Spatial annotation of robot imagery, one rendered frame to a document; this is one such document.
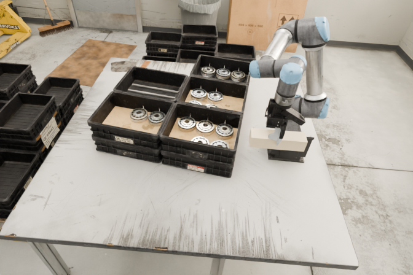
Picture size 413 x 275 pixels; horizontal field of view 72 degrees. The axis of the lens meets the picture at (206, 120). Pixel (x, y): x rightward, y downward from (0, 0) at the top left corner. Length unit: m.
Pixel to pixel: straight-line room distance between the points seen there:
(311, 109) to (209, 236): 0.84
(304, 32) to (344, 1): 3.25
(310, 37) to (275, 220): 0.89
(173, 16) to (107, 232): 3.63
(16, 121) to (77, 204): 1.13
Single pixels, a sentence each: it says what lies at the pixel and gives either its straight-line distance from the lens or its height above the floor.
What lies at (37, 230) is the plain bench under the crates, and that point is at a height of 0.70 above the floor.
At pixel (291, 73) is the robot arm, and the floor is 1.43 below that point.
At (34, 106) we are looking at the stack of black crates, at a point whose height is 0.49.
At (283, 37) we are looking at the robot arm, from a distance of 1.43.
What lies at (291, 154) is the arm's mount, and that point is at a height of 0.76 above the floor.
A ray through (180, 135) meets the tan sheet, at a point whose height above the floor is 0.83.
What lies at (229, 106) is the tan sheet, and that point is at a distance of 1.82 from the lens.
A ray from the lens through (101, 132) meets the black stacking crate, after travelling 1.62.
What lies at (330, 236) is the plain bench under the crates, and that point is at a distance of 1.55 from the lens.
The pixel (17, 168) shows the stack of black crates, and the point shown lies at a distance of 2.49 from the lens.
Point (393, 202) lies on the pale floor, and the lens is 2.85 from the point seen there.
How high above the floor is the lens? 1.95
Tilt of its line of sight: 41 degrees down
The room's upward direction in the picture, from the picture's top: 4 degrees clockwise
